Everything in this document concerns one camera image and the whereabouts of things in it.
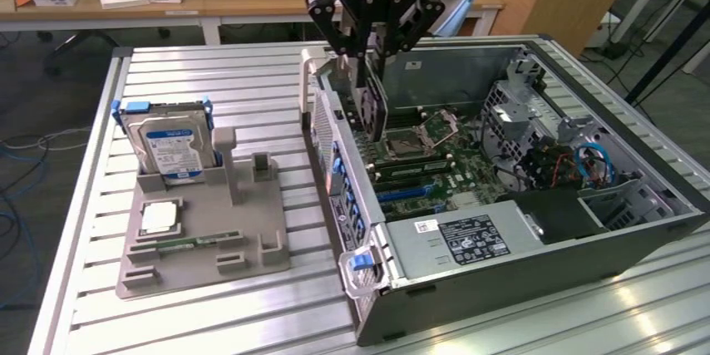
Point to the green GPU black cooler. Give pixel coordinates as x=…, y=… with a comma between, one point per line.
x=374, y=118

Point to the metal socket cover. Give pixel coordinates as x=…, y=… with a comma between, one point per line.
x=449, y=113

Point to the white paper label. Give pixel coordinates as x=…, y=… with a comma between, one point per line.
x=180, y=12

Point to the CPU socket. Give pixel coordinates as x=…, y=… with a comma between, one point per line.
x=407, y=145

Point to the metal disk bay cage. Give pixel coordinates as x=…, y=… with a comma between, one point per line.
x=521, y=130

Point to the white floor box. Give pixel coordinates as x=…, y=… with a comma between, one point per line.
x=602, y=35

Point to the RAM stick with label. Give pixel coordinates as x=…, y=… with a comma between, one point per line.
x=415, y=170

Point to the black expansion slot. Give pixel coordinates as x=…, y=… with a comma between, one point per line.
x=397, y=185

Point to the hard disk blue carrier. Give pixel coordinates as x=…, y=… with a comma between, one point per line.
x=172, y=151

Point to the blue expansion slot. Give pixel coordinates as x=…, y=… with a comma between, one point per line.
x=405, y=193

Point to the black stand pole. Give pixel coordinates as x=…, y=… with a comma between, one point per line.
x=659, y=63

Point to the silver chipset heat sink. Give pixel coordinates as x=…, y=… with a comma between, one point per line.
x=467, y=201

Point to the black chair base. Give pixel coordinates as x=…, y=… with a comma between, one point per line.
x=72, y=41

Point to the grey printed parts rack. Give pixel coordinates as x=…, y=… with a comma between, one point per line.
x=250, y=222

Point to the silver CPU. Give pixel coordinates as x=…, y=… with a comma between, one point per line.
x=158, y=218

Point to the grey power supply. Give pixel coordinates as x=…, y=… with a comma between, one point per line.
x=422, y=255

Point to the blue case latch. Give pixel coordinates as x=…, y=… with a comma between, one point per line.
x=360, y=263

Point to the bare green RAM stick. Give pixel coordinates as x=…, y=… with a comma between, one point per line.
x=183, y=243

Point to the black open PC case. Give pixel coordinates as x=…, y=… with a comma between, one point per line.
x=499, y=288

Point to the white table frame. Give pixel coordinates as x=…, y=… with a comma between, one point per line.
x=698, y=53

